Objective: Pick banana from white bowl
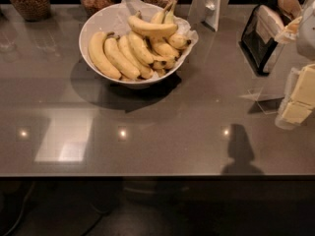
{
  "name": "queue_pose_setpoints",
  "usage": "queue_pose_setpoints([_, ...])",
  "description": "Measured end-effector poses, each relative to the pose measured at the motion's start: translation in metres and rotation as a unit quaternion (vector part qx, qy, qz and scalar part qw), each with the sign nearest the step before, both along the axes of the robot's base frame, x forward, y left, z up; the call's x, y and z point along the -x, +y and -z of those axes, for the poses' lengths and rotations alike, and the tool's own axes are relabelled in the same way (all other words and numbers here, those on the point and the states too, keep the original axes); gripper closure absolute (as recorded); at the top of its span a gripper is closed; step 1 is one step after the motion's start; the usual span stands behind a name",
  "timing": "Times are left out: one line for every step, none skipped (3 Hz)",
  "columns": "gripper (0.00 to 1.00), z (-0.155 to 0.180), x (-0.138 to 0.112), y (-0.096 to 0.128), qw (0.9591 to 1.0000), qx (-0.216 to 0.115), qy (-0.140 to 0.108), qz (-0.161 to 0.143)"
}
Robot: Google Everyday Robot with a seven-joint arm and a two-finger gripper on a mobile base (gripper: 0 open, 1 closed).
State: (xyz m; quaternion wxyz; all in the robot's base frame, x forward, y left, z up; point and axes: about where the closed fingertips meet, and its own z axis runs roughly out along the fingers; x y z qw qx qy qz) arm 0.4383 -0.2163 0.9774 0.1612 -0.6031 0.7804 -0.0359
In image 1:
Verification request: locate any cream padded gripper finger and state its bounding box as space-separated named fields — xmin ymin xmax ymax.
xmin=290 ymin=64 xmax=315 ymax=107
xmin=281 ymin=101 xmax=313 ymax=125

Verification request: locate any small right yellow banana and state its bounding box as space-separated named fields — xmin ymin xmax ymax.
xmin=167 ymin=33 xmax=191 ymax=50

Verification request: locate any upright back banana pair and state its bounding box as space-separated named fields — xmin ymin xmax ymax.
xmin=151 ymin=0 xmax=178 ymax=24

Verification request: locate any white paper bowl liner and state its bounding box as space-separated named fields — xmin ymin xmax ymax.
xmin=110 ymin=0 xmax=200 ymax=82

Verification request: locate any white ceramic bowl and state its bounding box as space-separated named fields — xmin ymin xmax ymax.
xmin=79 ymin=1 xmax=199 ymax=89

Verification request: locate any clear acrylic stand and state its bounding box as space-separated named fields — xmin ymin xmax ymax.
xmin=239 ymin=88 xmax=284 ymax=115

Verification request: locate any left glass jar with nuts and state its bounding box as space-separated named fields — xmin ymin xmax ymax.
xmin=10 ymin=0 xmax=50 ymax=22

